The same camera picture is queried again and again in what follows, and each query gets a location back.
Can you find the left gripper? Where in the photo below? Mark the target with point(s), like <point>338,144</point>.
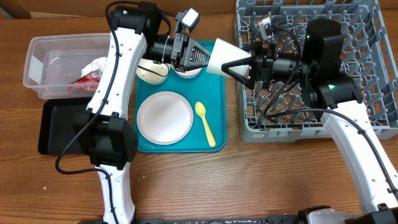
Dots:
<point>184,61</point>

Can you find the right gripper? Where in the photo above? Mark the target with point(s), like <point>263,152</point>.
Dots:
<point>259,66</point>

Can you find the teal serving tray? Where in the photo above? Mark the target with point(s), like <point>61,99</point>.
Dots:
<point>206,88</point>

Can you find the white round plate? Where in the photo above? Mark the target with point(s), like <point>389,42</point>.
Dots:
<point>164,118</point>

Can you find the white bowl with crumbs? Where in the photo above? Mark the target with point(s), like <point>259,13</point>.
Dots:
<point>152,73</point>

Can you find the pink bowl with nuts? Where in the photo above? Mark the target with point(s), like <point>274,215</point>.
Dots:
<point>189,74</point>

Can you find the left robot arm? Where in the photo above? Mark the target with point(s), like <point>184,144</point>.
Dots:
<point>102,130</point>

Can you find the grey dishwasher rack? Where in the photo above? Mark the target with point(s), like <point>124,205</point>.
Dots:
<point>274,114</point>

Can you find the black plastic tray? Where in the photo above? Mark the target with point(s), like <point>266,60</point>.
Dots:
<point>56,129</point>

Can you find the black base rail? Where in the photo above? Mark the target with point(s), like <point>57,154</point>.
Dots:
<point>273,219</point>

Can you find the white paper cup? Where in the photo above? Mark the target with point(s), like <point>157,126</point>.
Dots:
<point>224,52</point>

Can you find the white napkin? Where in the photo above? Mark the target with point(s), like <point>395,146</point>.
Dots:
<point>96,64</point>

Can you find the yellow plastic spoon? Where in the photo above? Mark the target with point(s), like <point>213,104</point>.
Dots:
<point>201,112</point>

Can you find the red ketchup packet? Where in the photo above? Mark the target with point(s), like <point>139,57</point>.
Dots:
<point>87,82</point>

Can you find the clear plastic bin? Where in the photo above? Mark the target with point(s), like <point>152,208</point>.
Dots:
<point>53,64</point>

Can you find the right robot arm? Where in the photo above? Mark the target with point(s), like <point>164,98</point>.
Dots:
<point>334,98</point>

